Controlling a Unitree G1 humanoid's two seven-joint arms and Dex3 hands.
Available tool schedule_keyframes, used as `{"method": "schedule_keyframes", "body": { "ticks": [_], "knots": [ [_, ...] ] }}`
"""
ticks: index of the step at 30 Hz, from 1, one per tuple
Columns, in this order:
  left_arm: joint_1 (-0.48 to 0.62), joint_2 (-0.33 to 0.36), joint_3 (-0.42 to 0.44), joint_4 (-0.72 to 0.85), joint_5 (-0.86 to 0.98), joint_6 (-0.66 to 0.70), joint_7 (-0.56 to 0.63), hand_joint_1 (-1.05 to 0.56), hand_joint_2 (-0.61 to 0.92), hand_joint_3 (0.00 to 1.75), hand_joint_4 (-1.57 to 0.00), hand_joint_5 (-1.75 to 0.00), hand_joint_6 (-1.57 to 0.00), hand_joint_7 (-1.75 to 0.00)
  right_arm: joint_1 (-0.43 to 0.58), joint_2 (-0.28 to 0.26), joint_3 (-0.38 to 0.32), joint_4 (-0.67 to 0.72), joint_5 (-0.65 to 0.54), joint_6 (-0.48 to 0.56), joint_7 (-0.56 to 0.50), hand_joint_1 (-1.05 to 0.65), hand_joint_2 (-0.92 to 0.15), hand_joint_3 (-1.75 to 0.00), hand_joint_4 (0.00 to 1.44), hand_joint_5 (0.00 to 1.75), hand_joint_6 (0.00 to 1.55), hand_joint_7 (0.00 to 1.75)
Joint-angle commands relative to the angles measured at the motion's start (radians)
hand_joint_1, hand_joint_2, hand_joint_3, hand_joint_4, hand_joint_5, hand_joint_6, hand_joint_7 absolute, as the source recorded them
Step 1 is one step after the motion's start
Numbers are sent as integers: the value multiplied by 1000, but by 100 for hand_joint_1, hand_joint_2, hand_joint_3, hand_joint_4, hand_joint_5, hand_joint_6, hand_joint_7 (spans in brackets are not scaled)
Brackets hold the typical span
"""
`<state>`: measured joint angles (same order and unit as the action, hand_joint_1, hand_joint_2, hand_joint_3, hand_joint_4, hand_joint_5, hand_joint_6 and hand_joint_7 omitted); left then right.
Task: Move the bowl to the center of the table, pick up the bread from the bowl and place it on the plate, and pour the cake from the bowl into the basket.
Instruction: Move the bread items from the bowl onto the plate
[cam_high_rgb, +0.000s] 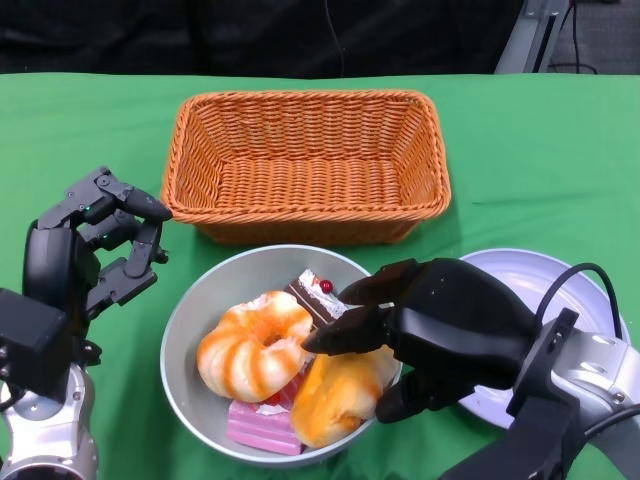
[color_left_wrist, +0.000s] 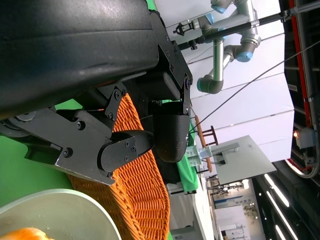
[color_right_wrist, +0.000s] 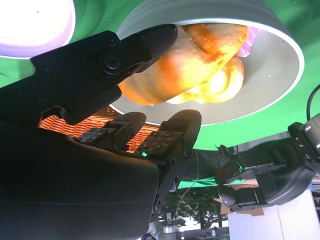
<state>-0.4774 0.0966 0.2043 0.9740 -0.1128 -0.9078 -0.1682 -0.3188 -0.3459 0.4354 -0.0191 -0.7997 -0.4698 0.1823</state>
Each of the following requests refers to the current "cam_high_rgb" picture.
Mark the orange wicker basket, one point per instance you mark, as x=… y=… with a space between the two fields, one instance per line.
x=305 y=185

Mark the white round plate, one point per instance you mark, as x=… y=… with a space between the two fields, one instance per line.
x=525 y=275

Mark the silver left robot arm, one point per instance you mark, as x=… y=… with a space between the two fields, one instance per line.
x=50 y=440

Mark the grey round bowl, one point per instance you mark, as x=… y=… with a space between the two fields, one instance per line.
x=225 y=280

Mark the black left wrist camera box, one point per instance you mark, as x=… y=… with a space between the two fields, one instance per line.
x=30 y=340

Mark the black backdrop cloth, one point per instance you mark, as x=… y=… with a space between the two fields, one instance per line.
x=150 y=40

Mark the elongated orange striped bread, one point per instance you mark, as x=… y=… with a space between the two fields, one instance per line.
x=340 y=395

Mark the pink layered cake slice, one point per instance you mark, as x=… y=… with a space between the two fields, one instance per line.
x=250 y=430

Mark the green tablecloth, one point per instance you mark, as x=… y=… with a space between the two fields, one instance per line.
x=525 y=150

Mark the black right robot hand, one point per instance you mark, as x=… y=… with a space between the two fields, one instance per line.
x=450 y=320

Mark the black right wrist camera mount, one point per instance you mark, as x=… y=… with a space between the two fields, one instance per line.
x=530 y=445

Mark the chocolate cake slice with cherry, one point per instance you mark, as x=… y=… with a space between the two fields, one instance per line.
x=312 y=300

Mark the grey metal frame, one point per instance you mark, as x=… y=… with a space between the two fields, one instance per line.
x=520 y=45

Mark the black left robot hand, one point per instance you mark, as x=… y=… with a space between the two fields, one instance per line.
x=47 y=260

